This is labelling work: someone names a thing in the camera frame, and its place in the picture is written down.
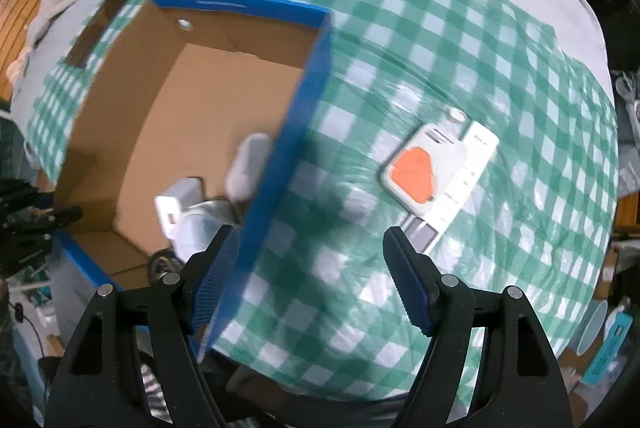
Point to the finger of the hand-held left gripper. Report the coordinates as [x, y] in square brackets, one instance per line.
[67, 214]

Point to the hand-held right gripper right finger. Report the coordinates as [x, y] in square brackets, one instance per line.
[410, 283]

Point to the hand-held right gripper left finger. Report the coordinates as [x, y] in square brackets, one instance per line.
[215, 278]

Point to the white charger adapter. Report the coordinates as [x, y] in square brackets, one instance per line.
[175, 203]

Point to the white rounded object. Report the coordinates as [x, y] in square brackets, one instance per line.
[247, 168]

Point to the cardboard box with blue trim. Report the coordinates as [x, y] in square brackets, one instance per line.
[210, 98]

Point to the light blue plastic container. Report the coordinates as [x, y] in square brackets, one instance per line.
[612, 343]

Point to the white box with orange label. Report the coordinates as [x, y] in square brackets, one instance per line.
[420, 168]

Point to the white box with orange plug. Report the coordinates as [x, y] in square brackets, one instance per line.
[475, 168]

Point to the green checked cloth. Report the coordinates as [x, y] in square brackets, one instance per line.
[425, 33]

